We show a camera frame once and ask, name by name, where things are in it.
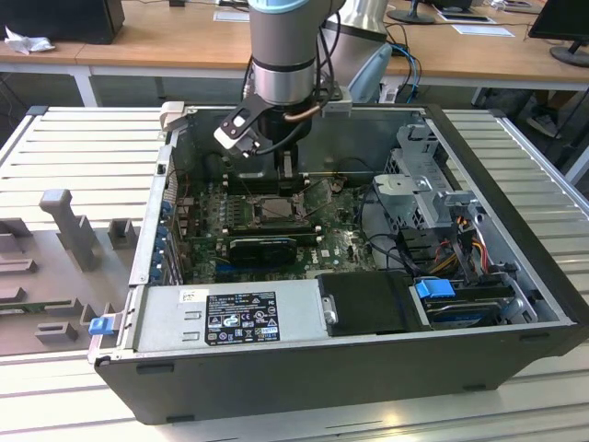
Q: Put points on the black monitor stand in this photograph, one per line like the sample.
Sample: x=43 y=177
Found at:
x=412 y=17

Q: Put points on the blue plastic latch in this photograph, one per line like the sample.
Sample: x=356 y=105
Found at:
x=100 y=326

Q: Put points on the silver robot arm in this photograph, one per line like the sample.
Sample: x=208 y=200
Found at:
x=283 y=46

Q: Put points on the hard disk in blue carrier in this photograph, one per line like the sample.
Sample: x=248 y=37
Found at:
x=432 y=292

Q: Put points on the wooden desk white frame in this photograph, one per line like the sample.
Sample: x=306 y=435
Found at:
x=46 y=57
x=184 y=41

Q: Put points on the grey parts rack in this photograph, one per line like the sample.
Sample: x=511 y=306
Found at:
x=69 y=276

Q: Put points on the pale blue teach pendant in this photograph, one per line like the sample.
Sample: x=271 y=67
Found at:
x=368 y=73

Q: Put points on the black and grey PC case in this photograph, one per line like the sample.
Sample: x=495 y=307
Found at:
x=276 y=387

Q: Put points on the black computer tower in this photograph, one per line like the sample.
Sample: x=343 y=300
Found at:
x=60 y=18

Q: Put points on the green computer motherboard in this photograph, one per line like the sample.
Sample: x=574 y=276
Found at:
x=340 y=239

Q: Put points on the white sheet of paper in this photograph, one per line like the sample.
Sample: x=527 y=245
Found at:
x=232 y=16
x=483 y=30

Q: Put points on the grey case release latch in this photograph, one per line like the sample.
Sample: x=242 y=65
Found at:
x=171 y=115

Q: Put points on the CPU socket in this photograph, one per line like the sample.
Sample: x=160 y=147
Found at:
x=256 y=214

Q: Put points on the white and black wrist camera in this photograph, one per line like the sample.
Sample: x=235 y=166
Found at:
x=237 y=129

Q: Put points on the black graphics card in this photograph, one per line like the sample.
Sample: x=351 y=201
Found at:
x=262 y=251

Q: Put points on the silver topped green CPU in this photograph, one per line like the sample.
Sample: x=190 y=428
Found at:
x=277 y=209

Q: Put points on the black computer monitor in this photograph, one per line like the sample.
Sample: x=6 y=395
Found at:
x=561 y=18

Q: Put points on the black RAM slot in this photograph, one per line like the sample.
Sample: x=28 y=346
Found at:
x=271 y=233
x=264 y=191
x=303 y=238
x=271 y=223
x=264 y=176
x=264 y=181
x=271 y=228
x=264 y=186

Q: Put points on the silver power supply unit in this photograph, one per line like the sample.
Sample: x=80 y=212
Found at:
x=161 y=322

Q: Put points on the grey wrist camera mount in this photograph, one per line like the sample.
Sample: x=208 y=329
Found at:
x=338 y=103

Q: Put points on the silver metal drive cage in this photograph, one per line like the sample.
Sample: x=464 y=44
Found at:
x=405 y=189

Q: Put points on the dark shoe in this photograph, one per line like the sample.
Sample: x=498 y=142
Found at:
x=545 y=122

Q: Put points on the crumpled white paper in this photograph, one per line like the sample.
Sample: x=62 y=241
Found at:
x=27 y=42

